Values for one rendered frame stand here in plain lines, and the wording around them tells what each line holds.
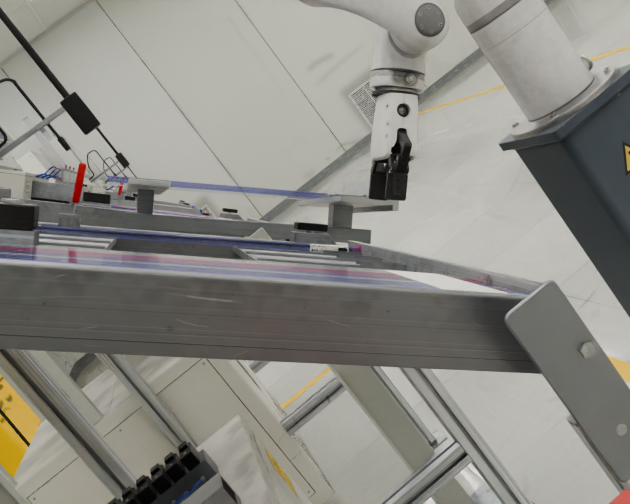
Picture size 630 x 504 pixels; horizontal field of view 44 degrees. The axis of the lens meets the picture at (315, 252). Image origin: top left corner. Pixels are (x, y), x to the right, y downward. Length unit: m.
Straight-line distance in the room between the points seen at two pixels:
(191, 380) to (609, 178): 1.21
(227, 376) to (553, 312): 1.55
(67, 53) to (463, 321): 8.32
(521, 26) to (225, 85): 7.59
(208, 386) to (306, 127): 6.93
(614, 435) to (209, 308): 0.33
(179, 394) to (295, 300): 1.52
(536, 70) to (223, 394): 1.21
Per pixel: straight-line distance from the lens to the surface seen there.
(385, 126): 1.20
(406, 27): 1.15
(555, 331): 0.62
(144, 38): 8.83
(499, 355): 0.65
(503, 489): 1.51
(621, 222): 1.33
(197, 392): 2.10
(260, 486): 1.03
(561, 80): 1.32
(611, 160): 1.32
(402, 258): 1.02
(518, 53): 1.30
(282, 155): 8.80
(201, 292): 0.59
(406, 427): 1.66
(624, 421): 0.67
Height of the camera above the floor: 0.98
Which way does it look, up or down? 10 degrees down
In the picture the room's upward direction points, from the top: 37 degrees counter-clockwise
